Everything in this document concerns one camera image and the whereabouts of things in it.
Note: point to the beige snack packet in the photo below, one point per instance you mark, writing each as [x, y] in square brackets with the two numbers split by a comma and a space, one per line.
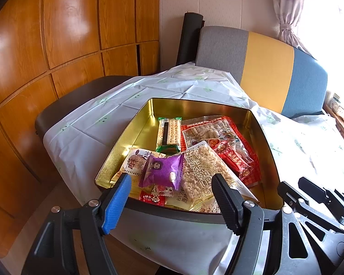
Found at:
[177, 202]

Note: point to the gold tin box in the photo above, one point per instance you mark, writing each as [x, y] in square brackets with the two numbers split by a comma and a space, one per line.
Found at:
[149, 126]

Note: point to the white orange snack packet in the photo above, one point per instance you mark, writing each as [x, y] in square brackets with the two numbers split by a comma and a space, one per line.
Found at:
[133, 160]

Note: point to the purple snack packet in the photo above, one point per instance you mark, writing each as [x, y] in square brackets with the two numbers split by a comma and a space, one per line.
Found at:
[160, 172]

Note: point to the green cracker packet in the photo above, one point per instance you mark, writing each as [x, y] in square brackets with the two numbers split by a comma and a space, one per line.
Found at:
[168, 133]

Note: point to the white green cloud tablecloth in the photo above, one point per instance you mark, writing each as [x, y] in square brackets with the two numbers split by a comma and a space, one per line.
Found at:
[89, 114]

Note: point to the small red festive packet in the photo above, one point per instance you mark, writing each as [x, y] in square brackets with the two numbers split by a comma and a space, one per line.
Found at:
[232, 156]

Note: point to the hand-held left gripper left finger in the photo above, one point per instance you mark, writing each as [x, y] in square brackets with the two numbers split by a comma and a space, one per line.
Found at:
[117, 203]

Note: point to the small red white packet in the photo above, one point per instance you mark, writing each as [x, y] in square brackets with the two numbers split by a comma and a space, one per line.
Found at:
[150, 198]

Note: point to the floral curtain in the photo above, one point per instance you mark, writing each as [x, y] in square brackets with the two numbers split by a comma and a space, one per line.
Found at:
[286, 5]

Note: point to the large red snack bag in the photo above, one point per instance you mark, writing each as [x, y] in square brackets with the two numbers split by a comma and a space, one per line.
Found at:
[203, 131]

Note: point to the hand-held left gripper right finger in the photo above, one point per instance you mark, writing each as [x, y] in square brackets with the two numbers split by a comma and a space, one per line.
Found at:
[226, 203]

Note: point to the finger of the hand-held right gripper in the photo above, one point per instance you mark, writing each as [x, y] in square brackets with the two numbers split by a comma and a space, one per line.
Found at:
[329, 196]
[292, 196]

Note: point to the wooden wardrobe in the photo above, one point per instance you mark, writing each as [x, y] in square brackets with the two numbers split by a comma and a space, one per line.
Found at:
[60, 34]

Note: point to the clear rice cracker packet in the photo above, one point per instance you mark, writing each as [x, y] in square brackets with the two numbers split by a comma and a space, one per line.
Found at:
[200, 174]

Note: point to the black rolled mat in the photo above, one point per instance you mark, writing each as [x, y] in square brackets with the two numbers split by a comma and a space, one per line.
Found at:
[189, 37]

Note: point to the grey yellow blue chair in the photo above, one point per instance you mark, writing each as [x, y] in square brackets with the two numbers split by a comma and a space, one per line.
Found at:
[266, 68]

